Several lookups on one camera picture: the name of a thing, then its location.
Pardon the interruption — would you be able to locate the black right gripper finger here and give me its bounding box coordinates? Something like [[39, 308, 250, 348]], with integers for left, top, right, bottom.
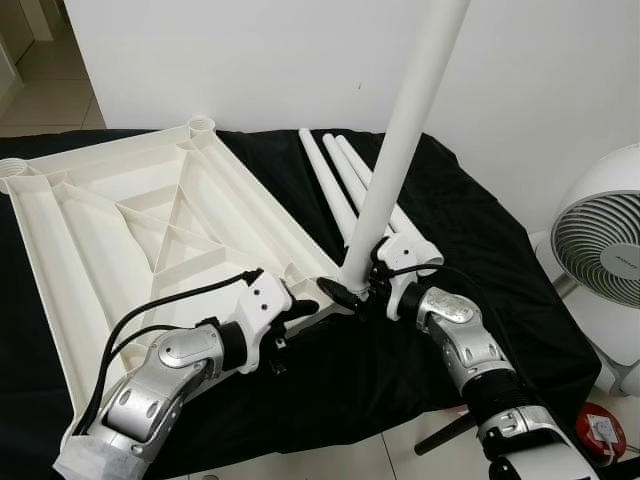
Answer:
[[317, 277, 364, 312]]

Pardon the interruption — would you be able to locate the white plastic table leg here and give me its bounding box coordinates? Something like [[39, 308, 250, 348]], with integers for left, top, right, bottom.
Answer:
[[320, 132, 376, 201], [335, 133, 446, 273], [340, 0, 471, 293], [298, 128, 359, 236]]

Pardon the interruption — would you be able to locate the white plastic table top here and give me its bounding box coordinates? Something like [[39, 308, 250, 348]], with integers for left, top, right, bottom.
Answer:
[[0, 115, 363, 421]]

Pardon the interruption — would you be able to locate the black table cloth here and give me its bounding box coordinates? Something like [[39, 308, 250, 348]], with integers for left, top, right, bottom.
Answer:
[[0, 128, 601, 479]]

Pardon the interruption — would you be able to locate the black table leg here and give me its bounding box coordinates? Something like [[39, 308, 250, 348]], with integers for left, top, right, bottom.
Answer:
[[415, 408, 478, 457]]

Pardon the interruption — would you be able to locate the white round floor fan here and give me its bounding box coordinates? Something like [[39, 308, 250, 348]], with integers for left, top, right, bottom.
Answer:
[[535, 145, 640, 398]]

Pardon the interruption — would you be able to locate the red round device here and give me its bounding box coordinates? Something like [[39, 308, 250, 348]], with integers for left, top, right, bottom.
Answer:
[[575, 402, 628, 463]]

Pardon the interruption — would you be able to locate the black storage case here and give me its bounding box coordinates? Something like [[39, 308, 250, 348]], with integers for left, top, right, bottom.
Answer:
[[600, 455, 640, 480]]

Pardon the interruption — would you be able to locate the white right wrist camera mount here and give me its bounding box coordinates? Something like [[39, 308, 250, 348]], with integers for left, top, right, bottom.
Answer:
[[375, 230, 426, 301]]

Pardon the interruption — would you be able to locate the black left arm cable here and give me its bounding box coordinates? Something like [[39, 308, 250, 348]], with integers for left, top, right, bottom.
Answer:
[[75, 266, 263, 436]]

